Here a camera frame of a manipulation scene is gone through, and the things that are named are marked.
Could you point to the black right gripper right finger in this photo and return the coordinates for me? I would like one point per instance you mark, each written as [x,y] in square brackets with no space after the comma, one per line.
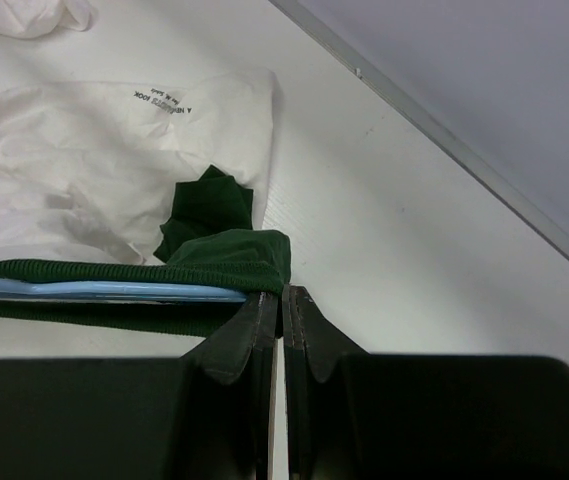
[352,414]

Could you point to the white shirt with red print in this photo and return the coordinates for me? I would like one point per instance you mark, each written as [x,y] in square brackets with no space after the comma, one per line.
[31,19]

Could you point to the blue wire hanger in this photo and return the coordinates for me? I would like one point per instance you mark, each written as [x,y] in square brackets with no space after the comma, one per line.
[117,291]

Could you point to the white green raglan t-shirt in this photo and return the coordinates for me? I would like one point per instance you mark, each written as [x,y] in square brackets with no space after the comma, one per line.
[105,182]

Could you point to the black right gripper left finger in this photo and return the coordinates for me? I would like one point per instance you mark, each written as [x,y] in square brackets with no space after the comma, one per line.
[204,415]

